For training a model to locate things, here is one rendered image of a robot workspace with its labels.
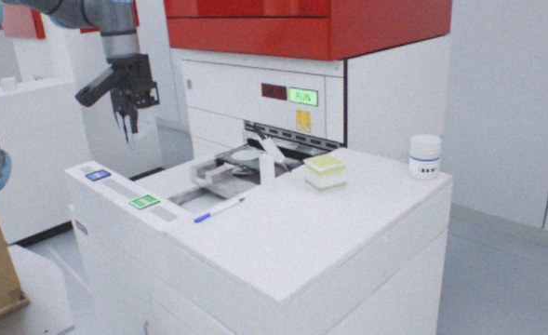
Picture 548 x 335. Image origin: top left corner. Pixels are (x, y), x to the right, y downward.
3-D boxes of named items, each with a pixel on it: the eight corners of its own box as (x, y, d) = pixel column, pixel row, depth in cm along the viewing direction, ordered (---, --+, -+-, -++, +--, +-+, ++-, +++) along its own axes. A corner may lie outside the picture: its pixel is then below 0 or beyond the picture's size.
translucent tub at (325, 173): (329, 178, 110) (329, 153, 107) (346, 188, 104) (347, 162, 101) (303, 184, 107) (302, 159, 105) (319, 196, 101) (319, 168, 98)
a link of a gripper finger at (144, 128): (159, 147, 100) (153, 108, 97) (136, 154, 96) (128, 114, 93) (152, 144, 102) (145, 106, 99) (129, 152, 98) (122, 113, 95)
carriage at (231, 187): (210, 174, 146) (209, 167, 145) (289, 206, 122) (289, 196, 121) (191, 182, 141) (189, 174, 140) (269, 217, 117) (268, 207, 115)
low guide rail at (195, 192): (260, 167, 158) (260, 159, 156) (264, 168, 156) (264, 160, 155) (136, 221, 126) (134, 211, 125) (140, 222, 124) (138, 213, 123)
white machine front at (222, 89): (195, 139, 192) (183, 46, 177) (347, 187, 138) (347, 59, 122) (190, 140, 190) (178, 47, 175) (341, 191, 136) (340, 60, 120)
